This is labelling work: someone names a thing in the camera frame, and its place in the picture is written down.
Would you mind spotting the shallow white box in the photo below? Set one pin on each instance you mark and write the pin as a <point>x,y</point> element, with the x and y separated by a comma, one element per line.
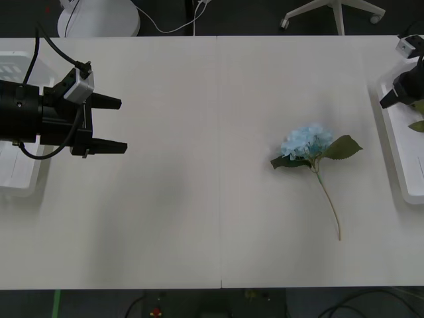
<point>20,172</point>
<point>407,165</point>

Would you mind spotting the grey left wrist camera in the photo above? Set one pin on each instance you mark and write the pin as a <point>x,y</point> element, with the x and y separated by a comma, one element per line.
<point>81,87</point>

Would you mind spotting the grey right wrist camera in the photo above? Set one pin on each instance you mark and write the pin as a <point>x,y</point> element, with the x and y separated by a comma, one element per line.
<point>407,48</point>

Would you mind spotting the black post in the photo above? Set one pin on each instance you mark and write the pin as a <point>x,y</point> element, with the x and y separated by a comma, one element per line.
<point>189,16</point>

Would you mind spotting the white round pedestal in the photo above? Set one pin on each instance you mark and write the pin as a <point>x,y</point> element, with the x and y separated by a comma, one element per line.
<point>99,20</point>

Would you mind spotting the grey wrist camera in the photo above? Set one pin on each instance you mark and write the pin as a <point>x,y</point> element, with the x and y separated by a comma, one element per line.
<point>81,87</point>
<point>407,48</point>

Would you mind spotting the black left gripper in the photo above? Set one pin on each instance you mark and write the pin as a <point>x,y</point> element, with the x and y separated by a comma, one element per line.
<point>56,126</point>

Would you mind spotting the pale blue artificial flower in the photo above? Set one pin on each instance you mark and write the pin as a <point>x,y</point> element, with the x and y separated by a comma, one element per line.
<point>304,140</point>

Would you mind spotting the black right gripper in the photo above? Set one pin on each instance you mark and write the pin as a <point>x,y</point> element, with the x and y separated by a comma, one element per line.
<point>412,86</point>

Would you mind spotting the red artificial rose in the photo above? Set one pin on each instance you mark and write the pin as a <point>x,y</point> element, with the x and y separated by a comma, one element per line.
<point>418,126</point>

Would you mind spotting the white chair base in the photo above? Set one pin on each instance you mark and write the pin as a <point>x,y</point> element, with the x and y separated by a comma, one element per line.
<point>336,10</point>

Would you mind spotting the green floor tape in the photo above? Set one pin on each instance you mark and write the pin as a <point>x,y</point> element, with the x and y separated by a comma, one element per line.
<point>56,303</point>

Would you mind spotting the red button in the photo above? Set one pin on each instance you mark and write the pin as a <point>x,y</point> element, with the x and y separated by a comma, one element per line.
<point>155,312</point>

